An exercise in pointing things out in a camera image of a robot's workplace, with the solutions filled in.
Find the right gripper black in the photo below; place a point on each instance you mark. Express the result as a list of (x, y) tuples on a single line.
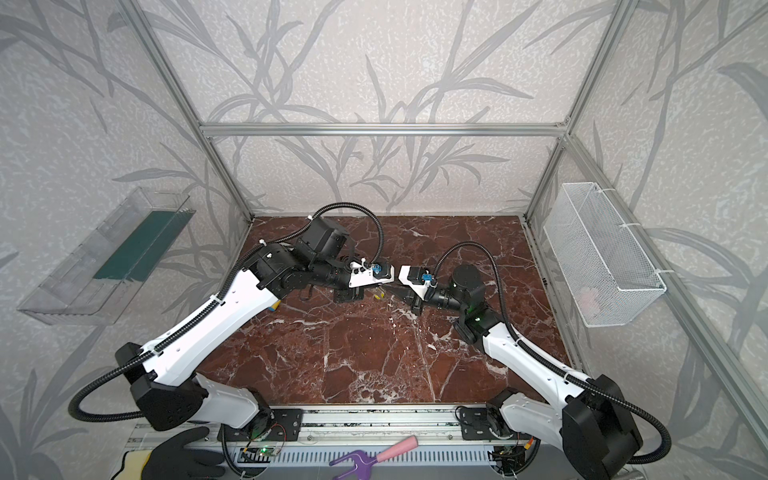
[(414, 296)]

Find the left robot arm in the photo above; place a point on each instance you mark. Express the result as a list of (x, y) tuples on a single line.
[(167, 388)]

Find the clear plastic wall tray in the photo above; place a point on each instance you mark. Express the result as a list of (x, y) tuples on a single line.
[(96, 282)]

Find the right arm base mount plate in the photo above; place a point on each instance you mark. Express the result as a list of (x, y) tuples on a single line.
[(479, 424)]

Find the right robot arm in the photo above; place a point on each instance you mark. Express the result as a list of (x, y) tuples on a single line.
[(597, 436)]

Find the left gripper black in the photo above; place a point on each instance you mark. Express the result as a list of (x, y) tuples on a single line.
[(351, 288)]

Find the black rubber glove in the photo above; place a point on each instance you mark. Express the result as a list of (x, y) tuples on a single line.
[(174, 460)]

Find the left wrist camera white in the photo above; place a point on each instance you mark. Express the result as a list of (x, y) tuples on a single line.
[(375, 274)]

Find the aluminium front rail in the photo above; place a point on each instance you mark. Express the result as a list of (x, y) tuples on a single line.
[(434, 425)]

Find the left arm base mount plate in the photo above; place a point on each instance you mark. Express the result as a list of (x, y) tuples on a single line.
[(280, 425)]

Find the white wire mesh basket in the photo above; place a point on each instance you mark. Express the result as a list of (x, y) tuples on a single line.
[(608, 274)]

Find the green circuit board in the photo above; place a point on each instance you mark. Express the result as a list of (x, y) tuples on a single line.
[(258, 454)]

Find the purple rake pink handle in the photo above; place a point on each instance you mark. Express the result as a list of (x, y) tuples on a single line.
[(362, 462)]

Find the aluminium cage frame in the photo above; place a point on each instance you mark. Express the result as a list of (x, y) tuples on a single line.
[(745, 396)]

